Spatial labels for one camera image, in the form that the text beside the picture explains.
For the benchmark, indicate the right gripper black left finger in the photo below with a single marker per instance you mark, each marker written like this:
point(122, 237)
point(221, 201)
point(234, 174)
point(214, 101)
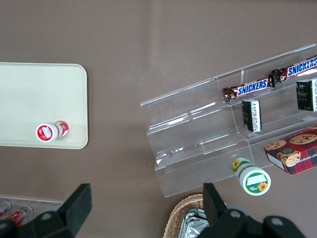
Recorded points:
point(74, 213)

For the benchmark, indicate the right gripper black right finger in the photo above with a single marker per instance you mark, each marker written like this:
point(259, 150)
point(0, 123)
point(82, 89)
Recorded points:
point(218, 218)

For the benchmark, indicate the light wicker oval basket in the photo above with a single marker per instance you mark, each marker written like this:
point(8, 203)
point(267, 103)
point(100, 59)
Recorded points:
point(178, 213)

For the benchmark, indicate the beige plastic tray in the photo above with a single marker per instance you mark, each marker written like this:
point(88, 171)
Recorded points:
point(37, 94)

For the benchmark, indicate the silver foil packets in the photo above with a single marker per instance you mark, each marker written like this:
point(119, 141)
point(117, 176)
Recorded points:
point(198, 230)

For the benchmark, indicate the aluminium foil container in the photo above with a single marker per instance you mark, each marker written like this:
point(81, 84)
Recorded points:
point(192, 212)

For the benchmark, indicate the clear acrylic bottle rack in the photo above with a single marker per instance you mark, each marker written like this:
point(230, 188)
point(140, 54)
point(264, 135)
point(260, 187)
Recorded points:
point(37, 201)

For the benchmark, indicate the green sunflower yogurt bottle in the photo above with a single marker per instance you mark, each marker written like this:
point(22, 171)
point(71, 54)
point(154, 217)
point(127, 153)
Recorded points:
point(255, 182)

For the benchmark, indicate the red cola bottle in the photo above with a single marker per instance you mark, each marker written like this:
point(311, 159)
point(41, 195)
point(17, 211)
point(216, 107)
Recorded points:
point(4, 209)
point(19, 215)

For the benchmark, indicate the red and white yogurt cup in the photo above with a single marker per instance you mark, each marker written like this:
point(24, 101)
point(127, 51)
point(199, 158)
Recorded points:
point(45, 132)

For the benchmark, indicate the clear acrylic stepped snack rack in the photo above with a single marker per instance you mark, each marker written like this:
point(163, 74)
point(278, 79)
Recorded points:
point(188, 129)

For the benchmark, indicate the red plaid cookie box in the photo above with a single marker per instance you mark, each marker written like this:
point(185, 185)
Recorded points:
point(297, 151)

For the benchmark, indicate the small black snack box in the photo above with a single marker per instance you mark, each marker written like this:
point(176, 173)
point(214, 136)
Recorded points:
point(247, 116)
point(304, 95)

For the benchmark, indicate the Snickers chocolate bar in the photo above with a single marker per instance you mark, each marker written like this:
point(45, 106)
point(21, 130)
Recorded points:
point(301, 69)
point(251, 86)

